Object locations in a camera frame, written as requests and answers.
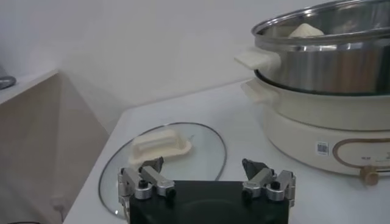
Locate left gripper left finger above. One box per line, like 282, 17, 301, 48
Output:
118, 156, 177, 214

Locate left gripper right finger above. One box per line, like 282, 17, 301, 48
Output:
241, 158, 297, 207

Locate glass lid with cream handle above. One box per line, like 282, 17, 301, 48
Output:
97, 122, 228, 219

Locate white steamed baozi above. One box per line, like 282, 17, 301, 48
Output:
288, 23, 325, 38

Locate perforated steel steamer basket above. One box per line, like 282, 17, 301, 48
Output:
234, 0, 390, 97

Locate cream electric cooker base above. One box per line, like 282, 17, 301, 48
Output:
240, 77, 390, 186

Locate grey round puck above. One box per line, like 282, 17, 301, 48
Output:
0, 75, 17, 91

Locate white wall socket plug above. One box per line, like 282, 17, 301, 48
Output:
50, 194, 66, 222

